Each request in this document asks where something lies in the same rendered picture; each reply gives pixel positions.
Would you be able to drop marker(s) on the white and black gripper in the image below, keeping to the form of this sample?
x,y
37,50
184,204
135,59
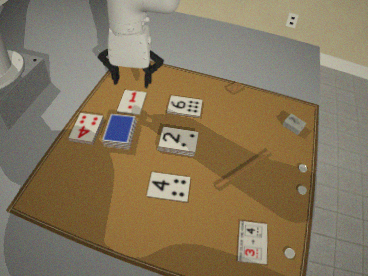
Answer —
x,y
130,50

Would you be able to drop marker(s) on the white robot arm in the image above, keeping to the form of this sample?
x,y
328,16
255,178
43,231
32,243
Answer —
x,y
125,17

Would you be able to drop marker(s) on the grey round disc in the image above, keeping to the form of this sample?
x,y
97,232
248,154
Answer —
x,y
289,253
302,168
302,190

